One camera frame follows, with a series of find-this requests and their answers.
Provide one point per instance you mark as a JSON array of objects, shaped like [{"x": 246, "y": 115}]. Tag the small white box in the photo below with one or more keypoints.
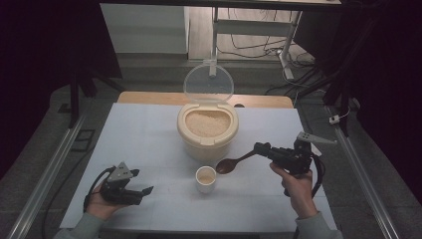
[{"x": 334, "y": 119}]

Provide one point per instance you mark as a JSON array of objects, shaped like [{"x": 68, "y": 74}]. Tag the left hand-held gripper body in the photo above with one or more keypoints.
[{"x": 119, "y": 195}]

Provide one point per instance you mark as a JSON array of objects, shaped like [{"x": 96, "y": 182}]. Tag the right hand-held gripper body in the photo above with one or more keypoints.
[{"x": 292, "y": 159}]

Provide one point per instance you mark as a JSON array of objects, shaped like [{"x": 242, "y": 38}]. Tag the person's left hand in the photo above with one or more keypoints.
[{"x": 99, "y": 207}]

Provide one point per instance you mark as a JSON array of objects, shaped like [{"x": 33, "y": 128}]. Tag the aluminium frame rail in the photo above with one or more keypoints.
[
  {"x": 49, "y": 172},
  {"x": 361, "y": 172}
]

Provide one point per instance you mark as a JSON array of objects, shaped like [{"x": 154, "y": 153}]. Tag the dark table grommet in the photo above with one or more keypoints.
[{"x": 239, "y": 106}]

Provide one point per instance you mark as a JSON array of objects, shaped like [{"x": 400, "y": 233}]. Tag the white desk frame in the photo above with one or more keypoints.
[{"x": 252, "y": 27}]

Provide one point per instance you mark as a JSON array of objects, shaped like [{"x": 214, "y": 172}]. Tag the brown wooden spoon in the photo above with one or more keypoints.
[{"x": 226, "y": 166}]

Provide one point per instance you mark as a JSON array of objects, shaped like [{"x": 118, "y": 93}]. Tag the white paper tag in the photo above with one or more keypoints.
[{"x": 316, "y": 150}]

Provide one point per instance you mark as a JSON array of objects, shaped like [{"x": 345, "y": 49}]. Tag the wooden table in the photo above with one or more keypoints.
[{"x": 149, "y": 98}]

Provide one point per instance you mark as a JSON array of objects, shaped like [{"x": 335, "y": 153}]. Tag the beige rice container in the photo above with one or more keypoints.
[{"x": 207, "y": 149}]

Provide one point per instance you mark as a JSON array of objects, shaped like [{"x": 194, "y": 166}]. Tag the white cup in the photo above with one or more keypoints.
[{"x": 205, "y": 188}]

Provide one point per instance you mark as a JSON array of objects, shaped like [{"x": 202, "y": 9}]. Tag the uncooked rice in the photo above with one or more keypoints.
[{"x": 207, "y": 123}]

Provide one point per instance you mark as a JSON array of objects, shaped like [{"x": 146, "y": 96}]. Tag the white table cover sheet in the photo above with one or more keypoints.
[{"x": 149, "y": 142}]

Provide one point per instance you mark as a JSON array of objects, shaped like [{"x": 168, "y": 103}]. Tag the clear round container lid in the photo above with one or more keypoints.
[{"x": 208, "y": 83}]

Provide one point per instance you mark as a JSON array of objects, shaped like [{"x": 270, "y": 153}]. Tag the person's right hand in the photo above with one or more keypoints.
[{"x": 300, "y": 194}]

